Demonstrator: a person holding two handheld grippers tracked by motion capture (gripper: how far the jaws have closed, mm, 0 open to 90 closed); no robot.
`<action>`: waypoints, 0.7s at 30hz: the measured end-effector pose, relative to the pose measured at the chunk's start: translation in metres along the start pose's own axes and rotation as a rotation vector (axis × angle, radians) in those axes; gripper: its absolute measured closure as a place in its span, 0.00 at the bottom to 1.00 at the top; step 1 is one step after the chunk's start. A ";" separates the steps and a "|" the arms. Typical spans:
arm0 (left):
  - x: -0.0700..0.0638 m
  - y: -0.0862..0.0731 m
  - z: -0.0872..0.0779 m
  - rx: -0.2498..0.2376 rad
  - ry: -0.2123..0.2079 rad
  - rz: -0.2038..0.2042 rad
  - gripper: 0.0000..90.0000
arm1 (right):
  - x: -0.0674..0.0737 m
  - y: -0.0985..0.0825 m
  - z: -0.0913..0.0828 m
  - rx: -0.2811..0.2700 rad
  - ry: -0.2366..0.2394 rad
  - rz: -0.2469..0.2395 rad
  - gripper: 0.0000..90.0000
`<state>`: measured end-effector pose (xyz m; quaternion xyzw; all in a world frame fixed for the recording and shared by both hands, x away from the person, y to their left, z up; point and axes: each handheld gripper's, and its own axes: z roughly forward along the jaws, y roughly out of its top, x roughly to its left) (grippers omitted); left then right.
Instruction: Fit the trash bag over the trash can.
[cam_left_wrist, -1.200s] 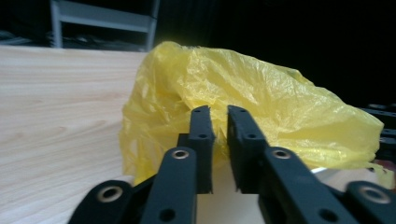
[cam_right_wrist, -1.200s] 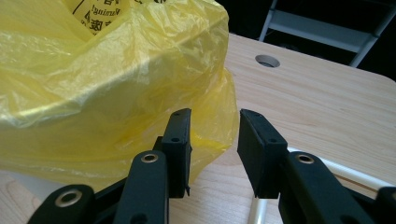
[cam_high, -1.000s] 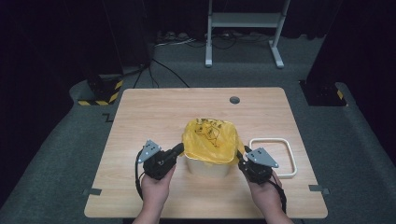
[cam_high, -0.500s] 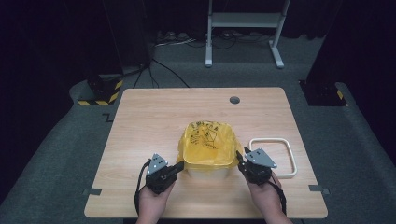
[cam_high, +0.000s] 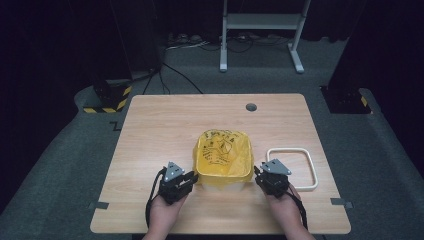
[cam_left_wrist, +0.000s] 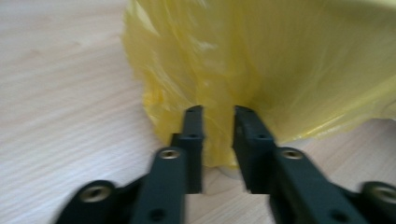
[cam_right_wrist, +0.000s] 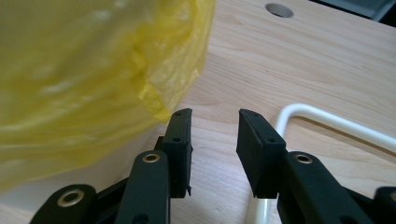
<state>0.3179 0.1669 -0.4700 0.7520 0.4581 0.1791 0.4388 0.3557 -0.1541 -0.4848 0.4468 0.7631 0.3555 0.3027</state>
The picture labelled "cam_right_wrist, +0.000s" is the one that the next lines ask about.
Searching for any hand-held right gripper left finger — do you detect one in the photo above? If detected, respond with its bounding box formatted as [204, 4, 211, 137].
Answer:
[162, 107, 193, 199]

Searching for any yellow plastic bag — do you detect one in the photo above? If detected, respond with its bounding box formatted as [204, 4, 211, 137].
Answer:
[0, 0, 217, 194]

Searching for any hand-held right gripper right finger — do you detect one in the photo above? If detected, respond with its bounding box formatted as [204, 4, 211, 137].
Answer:
[235, 108, 288, 200]

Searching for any cream plastic bin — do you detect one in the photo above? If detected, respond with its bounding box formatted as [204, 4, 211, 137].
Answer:
[0, 123, 170, 207]

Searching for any grey table cable hole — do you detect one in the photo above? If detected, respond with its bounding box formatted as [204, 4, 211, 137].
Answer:
[264, 3, 295, 19]

